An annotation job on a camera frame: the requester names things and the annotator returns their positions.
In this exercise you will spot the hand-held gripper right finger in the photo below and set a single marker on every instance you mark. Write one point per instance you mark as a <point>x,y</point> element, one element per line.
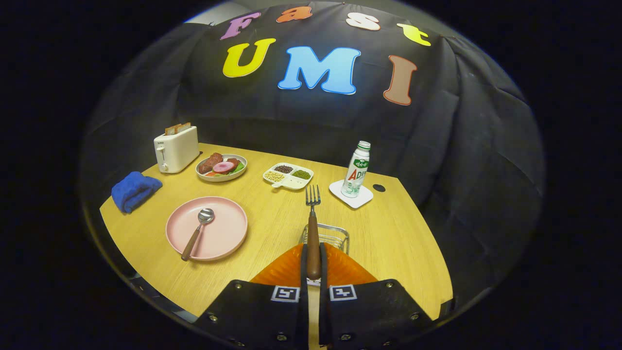
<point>323,311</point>

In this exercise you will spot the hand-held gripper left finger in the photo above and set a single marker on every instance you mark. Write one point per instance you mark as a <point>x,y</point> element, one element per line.
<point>304,301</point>

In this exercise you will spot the pink plate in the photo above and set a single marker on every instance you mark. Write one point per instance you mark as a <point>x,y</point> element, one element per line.
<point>223,233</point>

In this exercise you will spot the white square coaster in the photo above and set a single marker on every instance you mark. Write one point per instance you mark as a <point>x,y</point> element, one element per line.
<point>362,199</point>

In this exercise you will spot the white divided dish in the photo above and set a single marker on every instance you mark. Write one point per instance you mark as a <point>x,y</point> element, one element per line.
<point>294,183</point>

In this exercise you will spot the pile of green beans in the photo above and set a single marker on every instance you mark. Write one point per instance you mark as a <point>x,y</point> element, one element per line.
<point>301,174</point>

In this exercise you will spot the pile of yellow beans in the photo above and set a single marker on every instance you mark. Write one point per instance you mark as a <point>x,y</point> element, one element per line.
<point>274,176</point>

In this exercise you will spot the pile of black beans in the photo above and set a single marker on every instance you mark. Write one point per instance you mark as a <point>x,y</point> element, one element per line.
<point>283,169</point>

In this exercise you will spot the black table grommet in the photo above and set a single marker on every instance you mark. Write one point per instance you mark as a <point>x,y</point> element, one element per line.
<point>379,188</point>

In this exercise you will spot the white milk bottle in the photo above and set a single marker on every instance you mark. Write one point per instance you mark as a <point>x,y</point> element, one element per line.
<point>355,172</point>

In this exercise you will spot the green lettuce leaf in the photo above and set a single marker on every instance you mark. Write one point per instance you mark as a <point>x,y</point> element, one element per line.
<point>239,168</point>

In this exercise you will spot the grey food plate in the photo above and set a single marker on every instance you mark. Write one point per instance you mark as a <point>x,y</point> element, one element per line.
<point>221,178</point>

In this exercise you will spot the pink round ham slice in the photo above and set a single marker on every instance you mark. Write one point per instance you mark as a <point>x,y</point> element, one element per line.
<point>223,167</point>

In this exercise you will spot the dark red meat piece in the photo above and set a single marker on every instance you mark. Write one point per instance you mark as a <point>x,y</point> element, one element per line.
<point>233,162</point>

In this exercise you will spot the brown meat piece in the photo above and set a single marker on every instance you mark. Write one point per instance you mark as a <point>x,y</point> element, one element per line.
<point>210,163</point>

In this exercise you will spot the white toaster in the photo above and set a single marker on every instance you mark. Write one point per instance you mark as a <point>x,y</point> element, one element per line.
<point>177,148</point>

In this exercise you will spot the blue folded towel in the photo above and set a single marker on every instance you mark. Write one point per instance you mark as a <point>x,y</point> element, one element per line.
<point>133,190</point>

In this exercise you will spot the toast slice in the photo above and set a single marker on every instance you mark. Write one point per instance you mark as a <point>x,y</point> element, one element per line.
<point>183,127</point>
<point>172,129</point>

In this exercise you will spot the black backdrop cloth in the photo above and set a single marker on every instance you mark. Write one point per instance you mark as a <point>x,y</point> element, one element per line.
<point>461,146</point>

